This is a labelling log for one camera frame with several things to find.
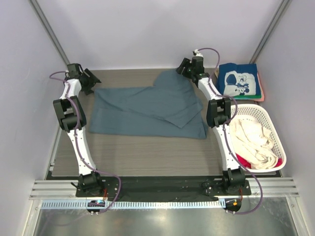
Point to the aluminium front rail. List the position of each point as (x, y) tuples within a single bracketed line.
[(62, 189)]

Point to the white slotted cable duct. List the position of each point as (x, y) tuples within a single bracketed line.
[(100, 205)]

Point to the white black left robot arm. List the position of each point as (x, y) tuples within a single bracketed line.
[(72, 120)]

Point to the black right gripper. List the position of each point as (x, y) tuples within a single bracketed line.
[(185, 63)]

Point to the beige folded t shirt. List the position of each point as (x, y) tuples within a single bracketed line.
[(217, 73)]

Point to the aluminium corner post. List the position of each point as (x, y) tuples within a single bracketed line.
[(49, 30), (281, 10)]

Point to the red t shirt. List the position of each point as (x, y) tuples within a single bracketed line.
[(249, 166)]

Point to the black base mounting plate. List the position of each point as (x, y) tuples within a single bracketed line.
[(164, 189)]

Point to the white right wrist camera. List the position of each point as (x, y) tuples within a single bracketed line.
[(196, 53)]

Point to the aluminium right corner post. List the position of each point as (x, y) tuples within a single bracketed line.
[(281, 10)]

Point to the cream white t shirt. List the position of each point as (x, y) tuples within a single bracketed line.
[(252, 142)]

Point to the grey-blue t shirt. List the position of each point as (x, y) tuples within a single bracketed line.
[(168, 108)]

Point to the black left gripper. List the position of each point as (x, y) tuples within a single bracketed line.
[(88, 90)]

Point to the aluminium left corner post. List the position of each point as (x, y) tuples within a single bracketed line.
[(49, 30)]

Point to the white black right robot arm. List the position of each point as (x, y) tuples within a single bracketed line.
[(218, 118)]

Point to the blue printed folded t shirt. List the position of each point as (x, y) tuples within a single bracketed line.
[(238, 80)]

